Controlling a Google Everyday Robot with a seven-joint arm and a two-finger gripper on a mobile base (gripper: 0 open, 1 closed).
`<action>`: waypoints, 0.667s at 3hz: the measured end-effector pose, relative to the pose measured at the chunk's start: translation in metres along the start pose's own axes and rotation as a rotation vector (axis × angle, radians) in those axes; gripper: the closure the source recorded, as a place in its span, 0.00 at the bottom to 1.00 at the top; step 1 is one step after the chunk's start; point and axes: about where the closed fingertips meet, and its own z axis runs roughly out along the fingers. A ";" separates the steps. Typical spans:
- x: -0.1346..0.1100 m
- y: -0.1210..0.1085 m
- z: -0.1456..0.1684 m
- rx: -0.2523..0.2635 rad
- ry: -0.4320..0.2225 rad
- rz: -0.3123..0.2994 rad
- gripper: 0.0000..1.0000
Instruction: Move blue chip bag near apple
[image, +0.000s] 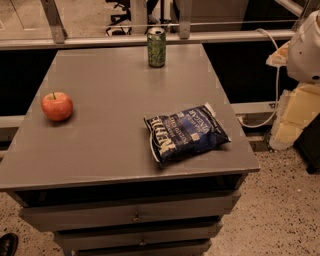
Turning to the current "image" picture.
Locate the blue Kettle chip bag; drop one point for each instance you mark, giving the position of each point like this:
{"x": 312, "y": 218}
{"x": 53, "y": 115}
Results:
{"x": 185, "y": 133}

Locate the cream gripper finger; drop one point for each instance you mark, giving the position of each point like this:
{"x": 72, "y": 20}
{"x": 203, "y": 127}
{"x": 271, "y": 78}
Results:
{"x": 279, "y": 57}
{"x": 296, "y": 110}

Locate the green soda can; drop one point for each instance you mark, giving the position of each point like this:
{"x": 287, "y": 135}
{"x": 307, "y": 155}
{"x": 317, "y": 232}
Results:
{"x": 156, "y": 45}

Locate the grey drawer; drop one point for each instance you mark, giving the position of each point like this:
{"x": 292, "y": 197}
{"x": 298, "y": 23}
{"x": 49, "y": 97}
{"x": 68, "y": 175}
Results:
{"x": 178, "y": 248}
{"x": 139, "y": 236}
{"x": 130, "y": 211}

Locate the red apple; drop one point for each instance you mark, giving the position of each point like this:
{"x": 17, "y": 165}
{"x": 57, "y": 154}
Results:
{"x": 57, "y": 106}

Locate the top grey drawer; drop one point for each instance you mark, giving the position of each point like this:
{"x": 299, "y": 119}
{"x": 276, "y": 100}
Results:
{"x": 130, "y": 211}

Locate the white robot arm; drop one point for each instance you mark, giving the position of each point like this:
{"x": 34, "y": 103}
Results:
{"x": 303, "y": 55}

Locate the metal window railing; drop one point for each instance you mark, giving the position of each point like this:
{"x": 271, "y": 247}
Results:
{"x": 37, "y": 24}

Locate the middle grey drawer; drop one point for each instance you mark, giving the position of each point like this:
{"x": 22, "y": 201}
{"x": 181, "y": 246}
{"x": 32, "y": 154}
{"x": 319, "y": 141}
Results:
{"x": 139, "y": 236}

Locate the bottom grey drawer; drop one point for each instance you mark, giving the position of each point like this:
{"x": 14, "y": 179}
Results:
{"x": 178, "y": 248}

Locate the grey drawer cabinet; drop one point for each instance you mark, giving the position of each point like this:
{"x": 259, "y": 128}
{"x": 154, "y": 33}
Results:
{"x": 102, "y": 153}

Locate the black shoe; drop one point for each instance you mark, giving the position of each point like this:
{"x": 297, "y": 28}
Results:
{"x": 8, "y": 244}

